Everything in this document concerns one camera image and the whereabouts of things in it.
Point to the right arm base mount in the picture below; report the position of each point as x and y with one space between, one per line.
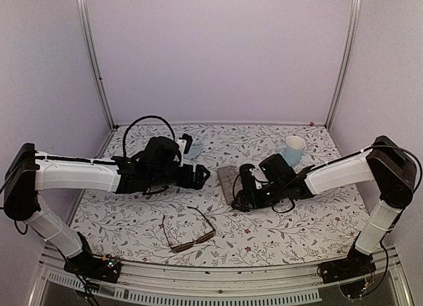
354 265

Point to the grey glasses case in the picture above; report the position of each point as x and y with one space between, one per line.
226 176

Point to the left aluminium frame post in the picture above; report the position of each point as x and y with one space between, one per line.
83 10

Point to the floral tablecloth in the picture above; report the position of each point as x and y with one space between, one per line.
321 228

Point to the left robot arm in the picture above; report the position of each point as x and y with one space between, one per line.
161 164

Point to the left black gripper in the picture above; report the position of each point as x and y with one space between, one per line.
188 182

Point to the brown sunglasses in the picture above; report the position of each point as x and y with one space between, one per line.
181 236

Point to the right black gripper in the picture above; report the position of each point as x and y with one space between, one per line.
243 193

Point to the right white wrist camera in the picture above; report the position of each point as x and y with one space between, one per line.
248 180

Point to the light blue mug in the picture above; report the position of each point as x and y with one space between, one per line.
292 149

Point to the front aluminium rail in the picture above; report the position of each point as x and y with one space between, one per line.
153 284

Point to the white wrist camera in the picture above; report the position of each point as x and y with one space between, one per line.
184 144
248 180

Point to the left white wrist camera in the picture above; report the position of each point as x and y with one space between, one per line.
184 144

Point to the aluminium frame post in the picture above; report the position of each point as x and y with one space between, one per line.
83 10
352 27

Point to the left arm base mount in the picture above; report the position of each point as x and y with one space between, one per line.
88 266

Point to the right aluminium frame post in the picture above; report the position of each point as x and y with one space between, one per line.
352 27

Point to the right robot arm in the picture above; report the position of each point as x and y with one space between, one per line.
396 171

